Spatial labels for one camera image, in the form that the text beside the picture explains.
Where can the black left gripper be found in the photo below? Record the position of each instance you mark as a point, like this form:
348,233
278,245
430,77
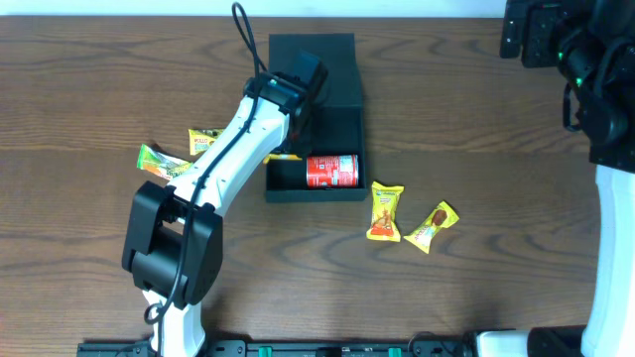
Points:
309,145

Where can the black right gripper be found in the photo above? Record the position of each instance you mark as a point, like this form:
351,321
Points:
546,18

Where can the orange Le-mond biscuit packet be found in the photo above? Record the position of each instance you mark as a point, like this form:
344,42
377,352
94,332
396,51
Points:
281,157

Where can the red Pringles can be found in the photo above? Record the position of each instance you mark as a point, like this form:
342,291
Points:
332,171

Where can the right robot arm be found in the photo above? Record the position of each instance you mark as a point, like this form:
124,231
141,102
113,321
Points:
591,43

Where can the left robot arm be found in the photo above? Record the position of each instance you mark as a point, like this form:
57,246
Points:
173,244

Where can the dark green open box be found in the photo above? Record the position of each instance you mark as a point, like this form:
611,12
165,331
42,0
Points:
337,118

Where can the yellow Apollo cake packet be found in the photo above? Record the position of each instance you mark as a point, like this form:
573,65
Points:
202,139

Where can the yellow orange snack packet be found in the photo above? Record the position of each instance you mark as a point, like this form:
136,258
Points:
385,201

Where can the green Pandan snack packet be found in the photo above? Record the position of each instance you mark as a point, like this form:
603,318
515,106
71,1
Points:
159,164

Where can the yellow chocolate wafer packet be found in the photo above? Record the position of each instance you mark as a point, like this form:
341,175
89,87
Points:
442,217

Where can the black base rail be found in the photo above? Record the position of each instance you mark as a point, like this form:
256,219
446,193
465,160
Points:
278,349

